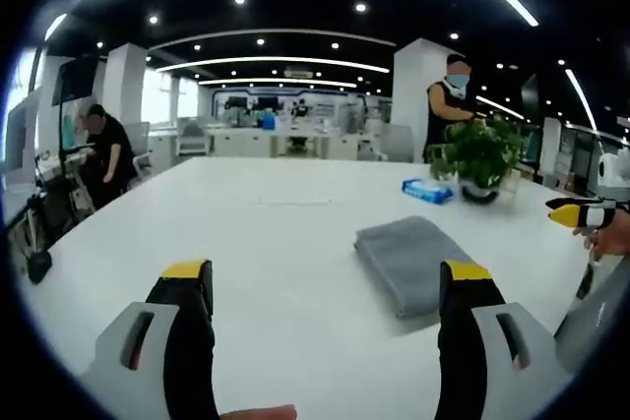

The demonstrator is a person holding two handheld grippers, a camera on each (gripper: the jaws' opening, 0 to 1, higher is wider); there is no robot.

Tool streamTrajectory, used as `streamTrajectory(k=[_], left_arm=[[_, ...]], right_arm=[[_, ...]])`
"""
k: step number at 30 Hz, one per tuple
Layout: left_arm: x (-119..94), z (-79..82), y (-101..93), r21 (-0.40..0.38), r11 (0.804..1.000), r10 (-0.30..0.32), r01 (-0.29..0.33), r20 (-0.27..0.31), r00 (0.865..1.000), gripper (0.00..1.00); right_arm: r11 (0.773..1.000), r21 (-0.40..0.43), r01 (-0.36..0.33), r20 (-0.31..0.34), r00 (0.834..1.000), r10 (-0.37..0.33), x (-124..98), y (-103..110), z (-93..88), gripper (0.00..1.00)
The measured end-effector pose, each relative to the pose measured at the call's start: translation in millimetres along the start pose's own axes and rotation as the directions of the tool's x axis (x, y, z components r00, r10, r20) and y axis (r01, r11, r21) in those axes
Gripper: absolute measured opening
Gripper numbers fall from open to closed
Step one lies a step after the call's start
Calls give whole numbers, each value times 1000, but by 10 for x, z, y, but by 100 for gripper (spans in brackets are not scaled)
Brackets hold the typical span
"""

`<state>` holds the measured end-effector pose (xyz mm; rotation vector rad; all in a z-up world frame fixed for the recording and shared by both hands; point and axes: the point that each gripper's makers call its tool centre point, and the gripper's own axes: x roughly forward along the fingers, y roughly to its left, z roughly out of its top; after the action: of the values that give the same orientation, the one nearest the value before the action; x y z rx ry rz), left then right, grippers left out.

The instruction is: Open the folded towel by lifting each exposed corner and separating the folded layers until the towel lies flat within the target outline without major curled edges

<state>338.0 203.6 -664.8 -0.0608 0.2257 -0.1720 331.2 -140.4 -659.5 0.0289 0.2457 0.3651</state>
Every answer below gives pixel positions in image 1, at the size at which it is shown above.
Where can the person's right hand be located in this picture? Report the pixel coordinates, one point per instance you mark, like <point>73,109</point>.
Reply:
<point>612,240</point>

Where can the blue wet wipes packet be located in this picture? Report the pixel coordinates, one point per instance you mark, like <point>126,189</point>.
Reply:
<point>427,191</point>

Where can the grey towel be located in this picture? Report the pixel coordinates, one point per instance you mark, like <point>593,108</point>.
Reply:
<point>408,258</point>

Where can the grey office chair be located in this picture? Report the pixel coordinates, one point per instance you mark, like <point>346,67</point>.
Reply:
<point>397,143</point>
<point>193,139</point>

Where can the person's left hand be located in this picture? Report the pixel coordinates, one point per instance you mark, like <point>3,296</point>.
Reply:
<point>261,413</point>

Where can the black metal equipment stand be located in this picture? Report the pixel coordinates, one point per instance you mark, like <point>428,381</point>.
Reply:
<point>44,203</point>

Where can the green potted plant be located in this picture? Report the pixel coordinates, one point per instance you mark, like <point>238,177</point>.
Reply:
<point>480,154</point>

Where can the person's grey clothing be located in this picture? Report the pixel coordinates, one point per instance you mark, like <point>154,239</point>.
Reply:
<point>600,312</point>

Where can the black wall monitor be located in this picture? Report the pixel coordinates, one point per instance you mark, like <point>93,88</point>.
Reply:
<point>74,78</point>

